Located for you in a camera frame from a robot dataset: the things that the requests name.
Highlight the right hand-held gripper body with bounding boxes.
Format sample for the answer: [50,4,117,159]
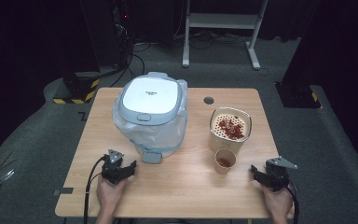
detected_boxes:
[262,156,299,192]

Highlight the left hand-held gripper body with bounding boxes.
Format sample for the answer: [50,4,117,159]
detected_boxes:
[101,148,132,185]

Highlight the clear plastic trash bag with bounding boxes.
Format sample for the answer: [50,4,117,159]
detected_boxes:
[111,78,189,157]

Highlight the brown paper cup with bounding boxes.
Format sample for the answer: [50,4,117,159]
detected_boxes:
[213,147,238,175]

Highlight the person's left hand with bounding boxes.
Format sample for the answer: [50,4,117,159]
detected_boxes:
[96,176,131,216]

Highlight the person's right hand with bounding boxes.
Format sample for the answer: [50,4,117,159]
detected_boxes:
[260,183,295,218]

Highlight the beige container with perforated strainer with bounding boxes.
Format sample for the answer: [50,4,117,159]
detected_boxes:
[208,106,253,156]

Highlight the pile of red food scraps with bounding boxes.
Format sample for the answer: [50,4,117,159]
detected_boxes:
[217,117,246,141]

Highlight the grey tape strip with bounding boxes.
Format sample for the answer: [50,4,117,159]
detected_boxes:
[53,187,75,197]

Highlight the black yellow striped stand base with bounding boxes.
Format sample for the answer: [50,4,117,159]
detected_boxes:
[52,71,102,105]

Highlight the dark equipment rack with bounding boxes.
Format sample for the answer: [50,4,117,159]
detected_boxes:
[111,0,135,67]

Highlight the white metal stand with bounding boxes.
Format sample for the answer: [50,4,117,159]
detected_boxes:
[181,0,269,71]

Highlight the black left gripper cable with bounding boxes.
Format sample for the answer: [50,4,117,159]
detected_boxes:
[82,155,107,224]

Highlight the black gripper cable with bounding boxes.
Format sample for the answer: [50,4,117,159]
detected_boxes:
[82,155,107,224]
[284,184,300,224]

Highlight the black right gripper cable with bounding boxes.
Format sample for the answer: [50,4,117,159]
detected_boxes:
[284,184,300,224]

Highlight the black floor cables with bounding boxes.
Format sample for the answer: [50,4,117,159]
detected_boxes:
[109,41,147,89]

